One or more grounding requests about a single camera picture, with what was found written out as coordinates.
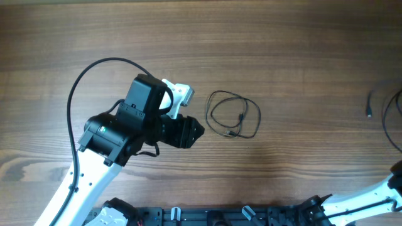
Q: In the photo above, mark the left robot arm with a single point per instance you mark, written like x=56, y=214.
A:
x=104, y=149

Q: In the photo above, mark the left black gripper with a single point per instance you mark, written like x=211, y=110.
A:
x=183, y=136

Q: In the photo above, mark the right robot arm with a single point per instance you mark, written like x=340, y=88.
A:
x=377, y=199

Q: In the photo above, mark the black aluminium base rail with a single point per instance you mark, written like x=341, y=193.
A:
x=270, y=216

